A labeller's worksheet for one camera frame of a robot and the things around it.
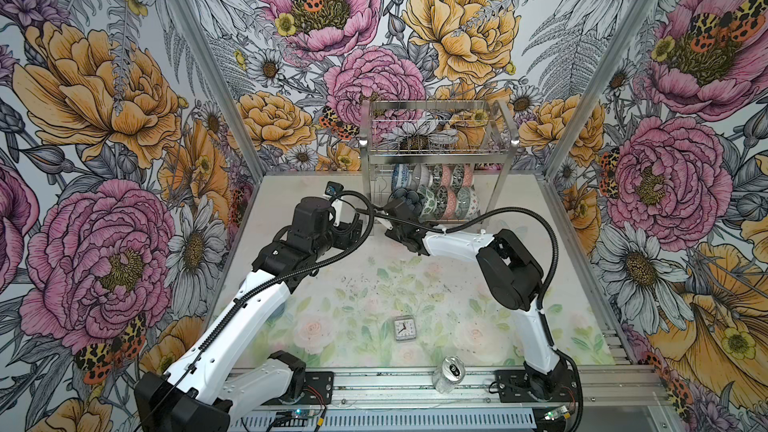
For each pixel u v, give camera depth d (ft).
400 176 3.45
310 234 1.76
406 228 2.52
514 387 2.25
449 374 2.12
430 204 3.24
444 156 3.94
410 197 3.32
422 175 3.46
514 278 1.81
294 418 2.38
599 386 2.51
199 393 1.25
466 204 3.25
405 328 2.68
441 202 3.42
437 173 3.74
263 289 1.52
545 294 1.82
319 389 2.40
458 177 3.76
